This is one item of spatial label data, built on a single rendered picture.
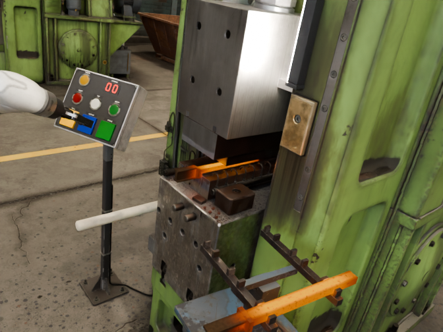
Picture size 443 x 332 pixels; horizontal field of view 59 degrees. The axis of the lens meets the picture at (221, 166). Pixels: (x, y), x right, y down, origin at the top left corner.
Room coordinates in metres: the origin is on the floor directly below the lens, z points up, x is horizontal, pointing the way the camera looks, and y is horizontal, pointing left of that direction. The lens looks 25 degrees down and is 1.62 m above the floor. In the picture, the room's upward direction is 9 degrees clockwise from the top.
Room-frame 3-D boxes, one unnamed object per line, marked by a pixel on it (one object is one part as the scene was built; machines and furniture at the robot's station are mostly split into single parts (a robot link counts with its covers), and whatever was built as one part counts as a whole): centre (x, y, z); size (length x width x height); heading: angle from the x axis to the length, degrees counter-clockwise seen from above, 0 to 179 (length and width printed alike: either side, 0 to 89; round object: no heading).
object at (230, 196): (1.21, -0.07, 0.95); 0.12 x 0.08 x 0.06; 133
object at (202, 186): (1.44, -0.05, 0.96); 0.42 x 0.20 x 0.09; 133
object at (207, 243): (0.91, -0.09, 0.99); 0.23 x 0.06 x 0.02; 126
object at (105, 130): (1.50, 0.50, 1.01); 0.07 x 0.05 x 0.07; 68
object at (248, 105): (1.41, -0.08, 1.37); 0.42 x 0.39 x 0.40; 133
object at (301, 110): (1.16, -0.21, 1.27); 0.09 x 0.02 x 0.17; 43
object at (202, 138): (1.44, -0.05, 1.12); 0.42 x 0.20 x 0.10; 133
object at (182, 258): (1.41, -0.10, 0.69); 0.56 x 0.38 x 0.45; 133
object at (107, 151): (1.65, 0.54, 0.54); 0.04 x 0.04 x 1.08; 43
